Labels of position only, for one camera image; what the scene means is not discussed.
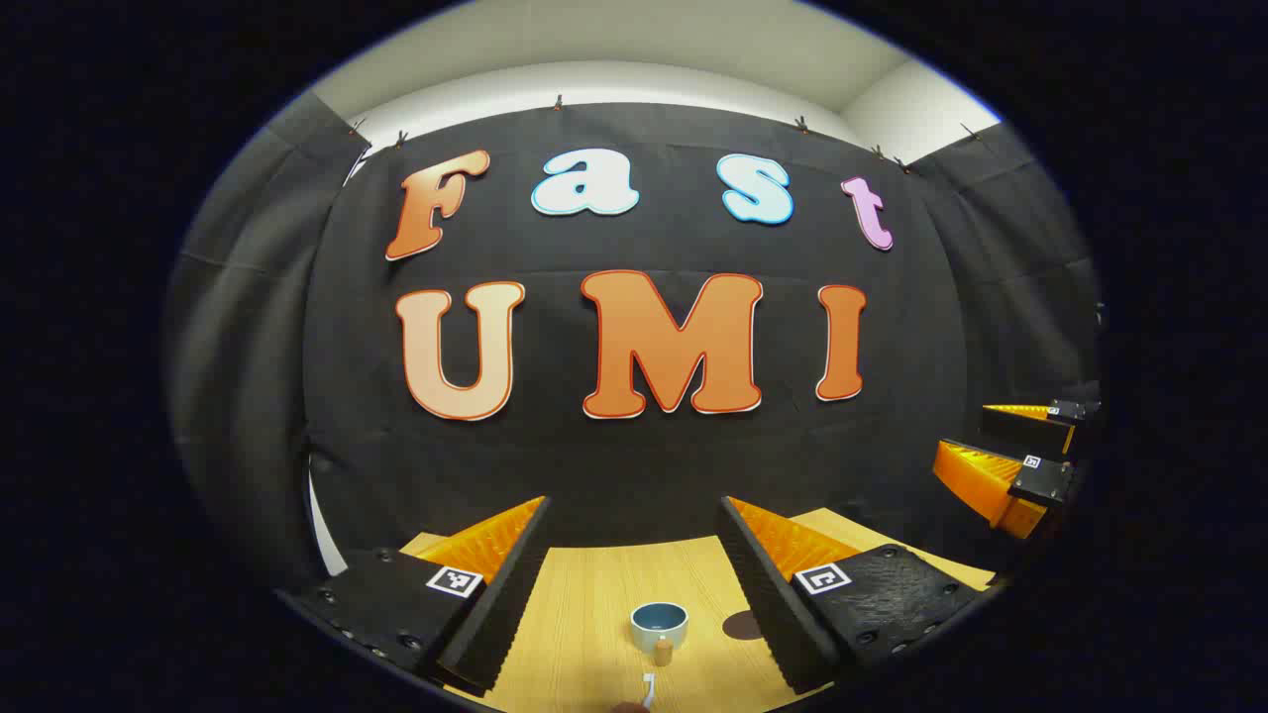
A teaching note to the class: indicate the wooden desktop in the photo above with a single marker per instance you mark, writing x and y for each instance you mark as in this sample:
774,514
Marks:
584,614

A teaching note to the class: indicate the white toothbrush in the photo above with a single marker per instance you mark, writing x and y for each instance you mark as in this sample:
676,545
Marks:
649,690

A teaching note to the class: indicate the dark round coaster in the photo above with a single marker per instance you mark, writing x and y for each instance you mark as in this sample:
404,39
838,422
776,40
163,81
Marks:
741,626

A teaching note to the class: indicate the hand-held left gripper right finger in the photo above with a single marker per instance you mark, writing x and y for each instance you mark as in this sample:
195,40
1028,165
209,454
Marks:
763,594

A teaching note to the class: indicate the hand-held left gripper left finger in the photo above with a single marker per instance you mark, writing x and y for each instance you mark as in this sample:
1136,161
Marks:
515,594

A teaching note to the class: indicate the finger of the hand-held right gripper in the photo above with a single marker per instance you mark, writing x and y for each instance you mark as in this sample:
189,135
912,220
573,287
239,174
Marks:
1030,428
991,485

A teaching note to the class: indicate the black backdrop cloth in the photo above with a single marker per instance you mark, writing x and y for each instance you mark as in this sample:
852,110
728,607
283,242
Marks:
614,465

